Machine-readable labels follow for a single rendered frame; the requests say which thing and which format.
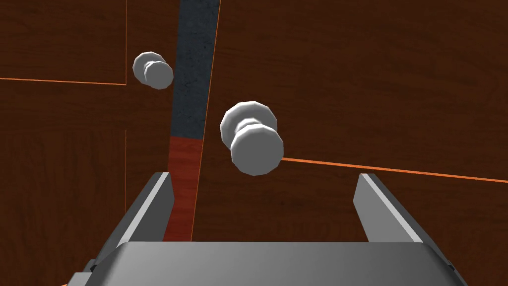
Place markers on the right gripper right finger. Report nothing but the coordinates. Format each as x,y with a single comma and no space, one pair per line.
381,210

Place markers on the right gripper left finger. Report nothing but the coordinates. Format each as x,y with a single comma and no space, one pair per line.
150,214

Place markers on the dark brown wooden door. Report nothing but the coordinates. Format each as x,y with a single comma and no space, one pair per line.
357,87
71,131

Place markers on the white round door knob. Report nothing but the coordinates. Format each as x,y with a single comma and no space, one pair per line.
254,139
154,71

